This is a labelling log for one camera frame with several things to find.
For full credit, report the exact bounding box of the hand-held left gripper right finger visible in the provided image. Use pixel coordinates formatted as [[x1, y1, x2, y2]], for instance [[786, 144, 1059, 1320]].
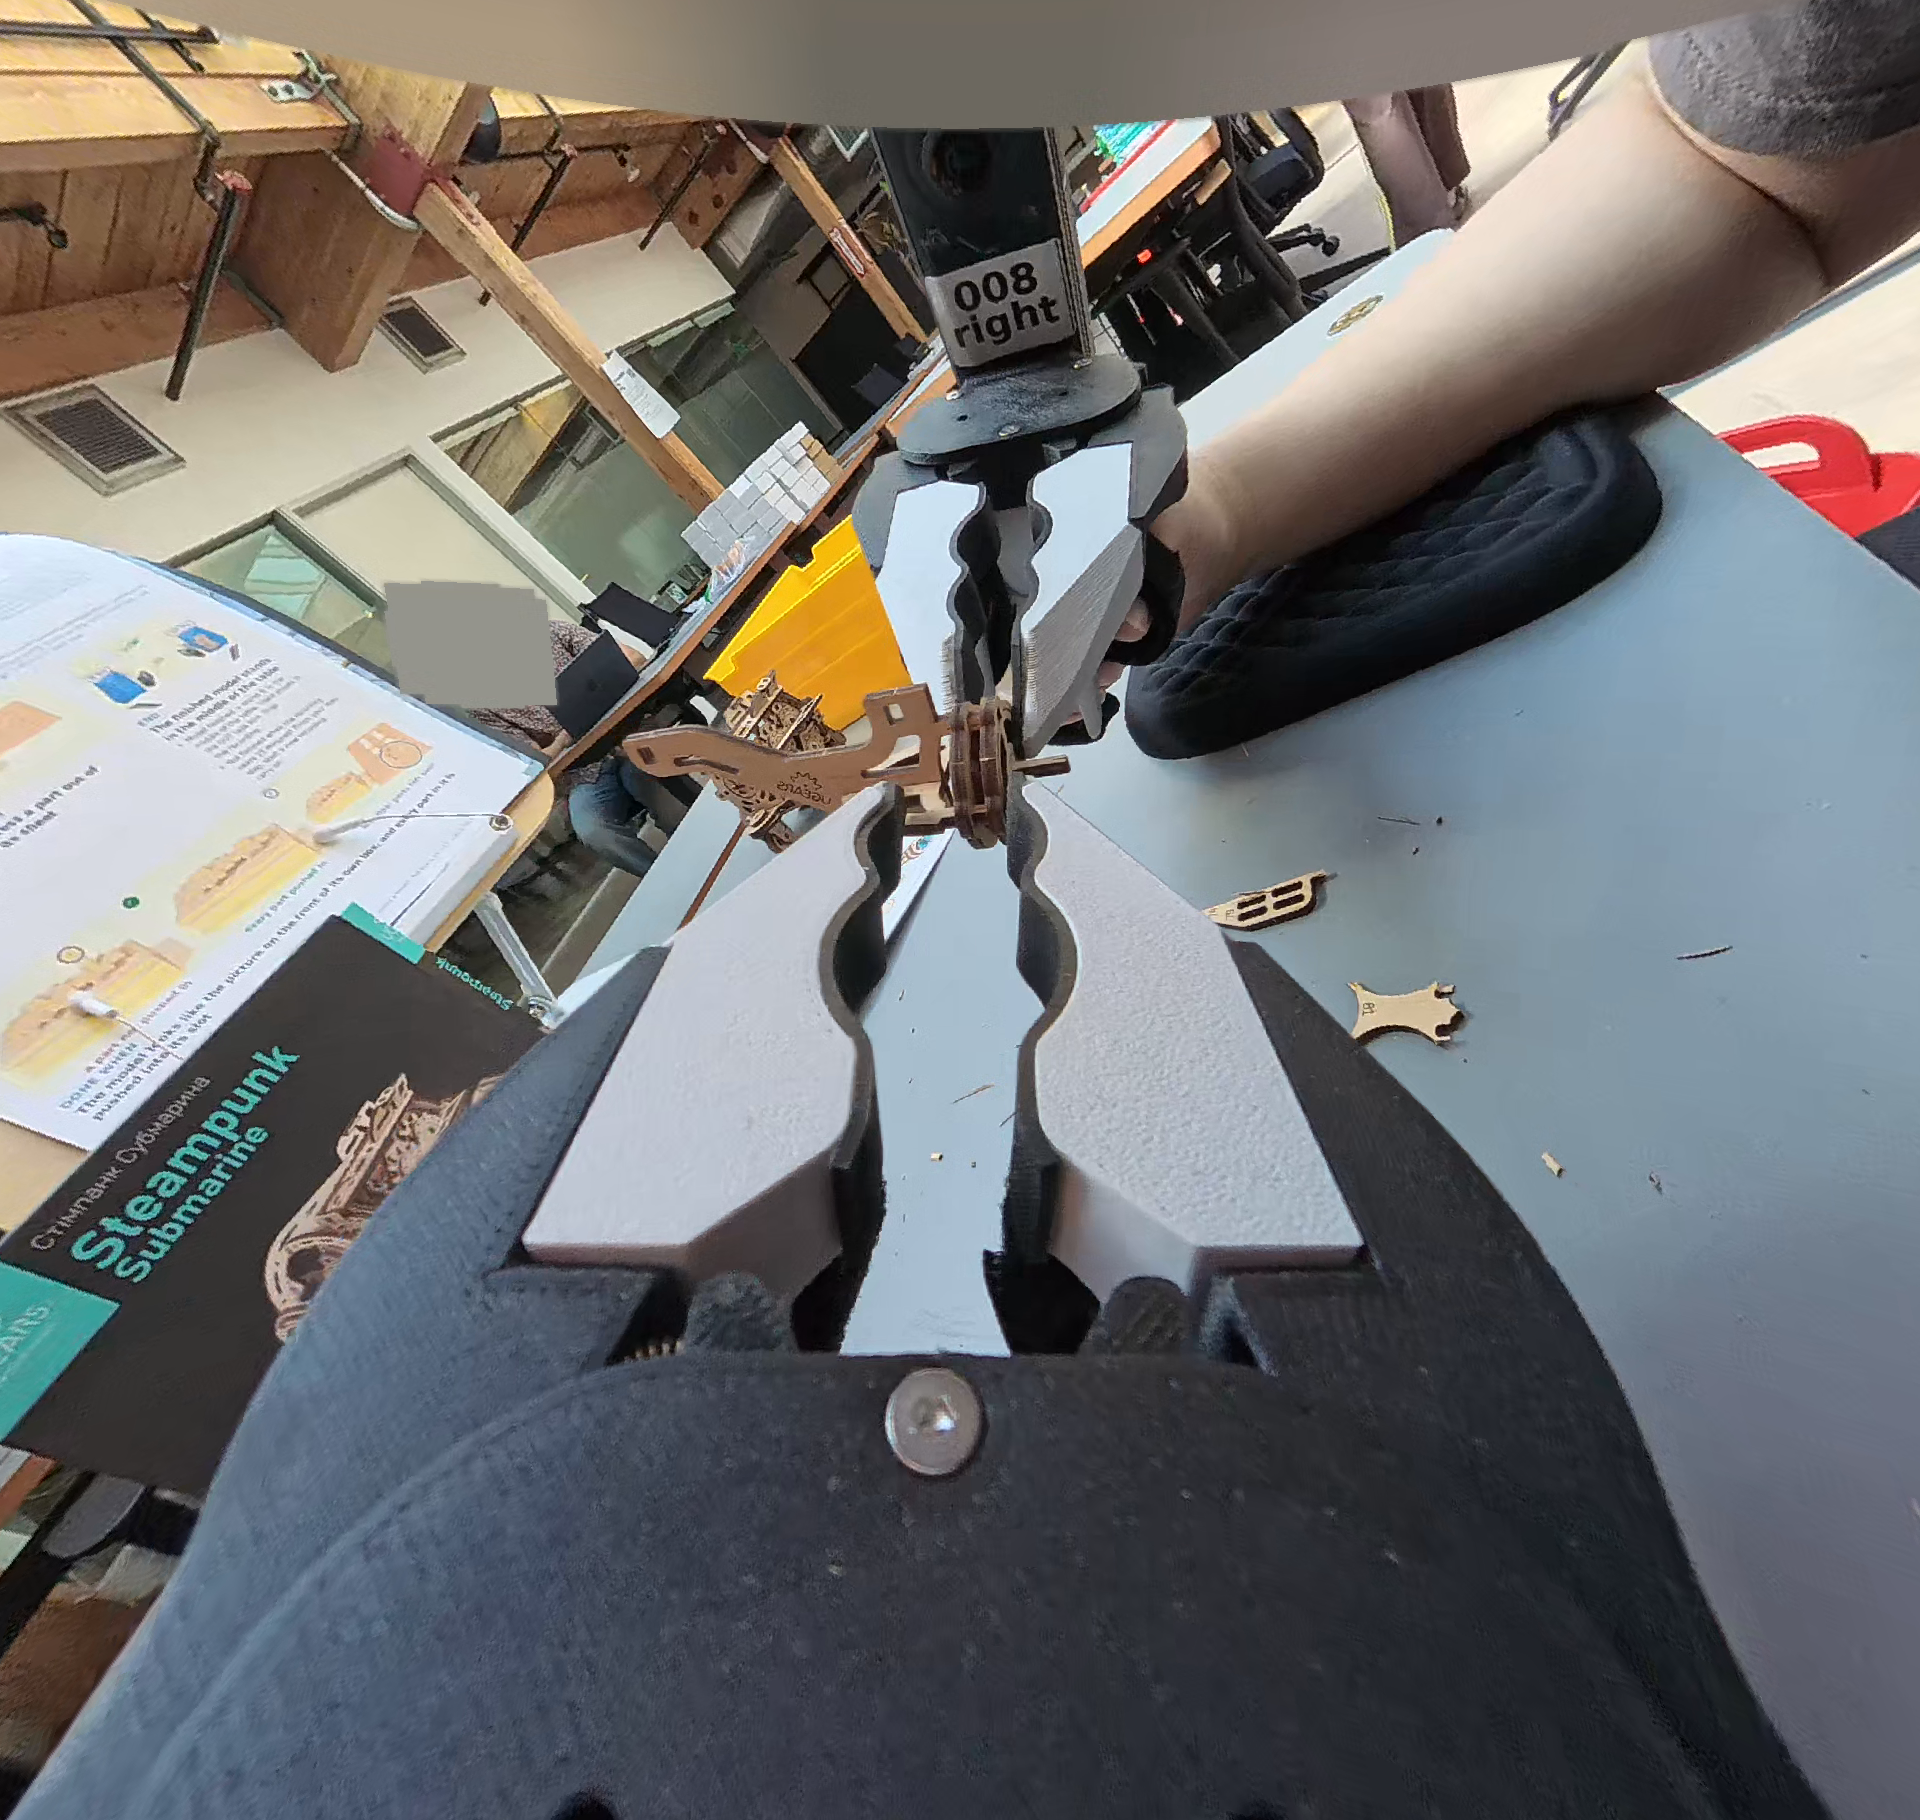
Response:
[[1002, 782, 1372, 1313]]

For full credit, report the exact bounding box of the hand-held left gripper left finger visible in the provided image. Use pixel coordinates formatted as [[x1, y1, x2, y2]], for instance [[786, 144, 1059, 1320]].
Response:
[[523, 789, 901, 1319]]

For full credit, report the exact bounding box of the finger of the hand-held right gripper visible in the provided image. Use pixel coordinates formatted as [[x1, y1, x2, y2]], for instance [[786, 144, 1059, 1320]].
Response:
[[1002, 431, 1158, 744], [871, 475, 1005, 723]]

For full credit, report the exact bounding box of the wooden model part assembly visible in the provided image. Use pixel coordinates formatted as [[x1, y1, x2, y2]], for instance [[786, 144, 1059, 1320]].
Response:
[[623, 685, 1075, 850]]

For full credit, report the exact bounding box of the person's right forearm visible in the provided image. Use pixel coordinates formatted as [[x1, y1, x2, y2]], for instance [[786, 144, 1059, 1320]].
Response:
[[1230, 46, 1865, 605]]

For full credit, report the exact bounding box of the assembled wooden model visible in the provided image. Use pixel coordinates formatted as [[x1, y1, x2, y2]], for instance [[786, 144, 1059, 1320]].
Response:
[[717, 671, 846, 854]]

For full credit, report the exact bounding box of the black model kit box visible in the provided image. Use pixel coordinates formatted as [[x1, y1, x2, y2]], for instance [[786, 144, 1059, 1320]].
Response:
[[0, 901, 545, 1495]]

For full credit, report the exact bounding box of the person's right hand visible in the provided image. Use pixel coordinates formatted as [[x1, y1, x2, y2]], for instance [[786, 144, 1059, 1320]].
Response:
[[1098, 442, 1281, 712]]

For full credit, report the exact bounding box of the yellow plastic bin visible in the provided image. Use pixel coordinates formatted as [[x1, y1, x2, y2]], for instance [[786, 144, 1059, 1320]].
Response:
[[702, 515, 920, 736]]

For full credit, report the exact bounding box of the stack of small white boxes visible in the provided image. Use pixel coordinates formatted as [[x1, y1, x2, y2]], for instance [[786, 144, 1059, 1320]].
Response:
[[681, 425, 846, 564]]

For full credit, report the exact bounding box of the slotted flat wooden piece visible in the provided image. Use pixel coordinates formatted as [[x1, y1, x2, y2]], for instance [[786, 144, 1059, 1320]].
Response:
[[1199, 869, 1332, 934]]

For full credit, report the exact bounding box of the star-shaped flat wooden piece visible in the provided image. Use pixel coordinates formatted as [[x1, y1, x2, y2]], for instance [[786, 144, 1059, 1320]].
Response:
[[1345, 976, 1466, 1049]]

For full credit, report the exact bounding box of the black quilted wrist rest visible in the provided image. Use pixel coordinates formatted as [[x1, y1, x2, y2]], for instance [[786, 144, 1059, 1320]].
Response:
[[1125, 410, 1666, 761]]

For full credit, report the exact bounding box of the white instruction booklet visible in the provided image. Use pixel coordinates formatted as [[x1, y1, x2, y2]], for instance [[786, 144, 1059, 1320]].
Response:
[[0, 532, 545, 1149]]

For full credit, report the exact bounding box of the red plastic item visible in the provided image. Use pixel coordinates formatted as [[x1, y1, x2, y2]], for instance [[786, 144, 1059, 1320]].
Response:
[[1718, 412, 1920, 535]]

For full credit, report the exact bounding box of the person's grey sweater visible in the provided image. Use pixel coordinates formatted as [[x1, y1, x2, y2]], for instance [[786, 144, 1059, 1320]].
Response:
[[1642, 0, 1920, 160]]

